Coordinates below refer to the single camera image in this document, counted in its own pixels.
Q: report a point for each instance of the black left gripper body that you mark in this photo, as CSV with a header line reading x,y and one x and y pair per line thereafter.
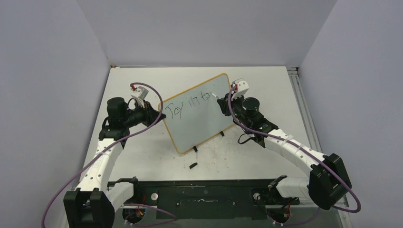
x,y
135,117

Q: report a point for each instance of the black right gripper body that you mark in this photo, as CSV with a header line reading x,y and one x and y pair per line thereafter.
x,y
237,105

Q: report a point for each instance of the yellow framed whiteboard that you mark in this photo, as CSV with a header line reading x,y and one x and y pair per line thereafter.
x,y
194,116

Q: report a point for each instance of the black marker cap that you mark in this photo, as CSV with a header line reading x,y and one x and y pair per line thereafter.
x,y
193,165

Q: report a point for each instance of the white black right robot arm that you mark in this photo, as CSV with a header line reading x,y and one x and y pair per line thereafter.
x,y
326,180

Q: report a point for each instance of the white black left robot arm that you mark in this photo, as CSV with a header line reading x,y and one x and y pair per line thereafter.
x,y
89,205

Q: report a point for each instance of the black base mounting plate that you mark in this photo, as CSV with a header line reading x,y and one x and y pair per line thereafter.
x,y
202,199

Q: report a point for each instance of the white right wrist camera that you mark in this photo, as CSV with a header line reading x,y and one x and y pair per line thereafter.
x,y
240,87

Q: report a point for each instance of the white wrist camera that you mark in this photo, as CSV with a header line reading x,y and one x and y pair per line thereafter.
x,y
240,87
139,94

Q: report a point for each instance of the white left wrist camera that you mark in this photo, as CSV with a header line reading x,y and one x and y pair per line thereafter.
x,y
139,94

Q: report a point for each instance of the aluminium right side rail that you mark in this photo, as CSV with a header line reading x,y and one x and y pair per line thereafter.
x,y
304,110

